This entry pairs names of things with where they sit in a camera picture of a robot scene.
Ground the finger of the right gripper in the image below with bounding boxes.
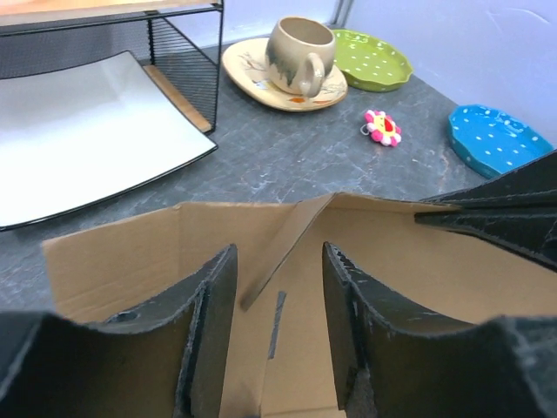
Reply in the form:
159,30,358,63
415,208,556,271
422,151,557,209

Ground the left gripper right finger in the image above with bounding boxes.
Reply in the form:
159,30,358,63
322,243,556,417

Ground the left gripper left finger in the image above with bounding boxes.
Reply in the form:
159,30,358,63
1,245,238,417

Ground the brown cardboard paper box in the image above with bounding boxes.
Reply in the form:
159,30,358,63
44,193,556,417

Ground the blue dotted plate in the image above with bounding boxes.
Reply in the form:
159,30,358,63
448,104,554,179

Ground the pink flower toy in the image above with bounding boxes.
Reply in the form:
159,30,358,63
360,110,401,147

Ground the green dotted plate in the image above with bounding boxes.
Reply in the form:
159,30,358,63
332,29,413,92

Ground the white square plate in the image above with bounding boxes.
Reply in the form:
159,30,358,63
1,58,216,229

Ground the beige ceramic cup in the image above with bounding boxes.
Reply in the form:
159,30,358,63
265,16,336,98

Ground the beige saucer plate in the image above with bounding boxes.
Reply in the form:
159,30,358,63
220,37,349,112

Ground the black wire shelf rack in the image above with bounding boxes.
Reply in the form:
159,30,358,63
1,1,225,133

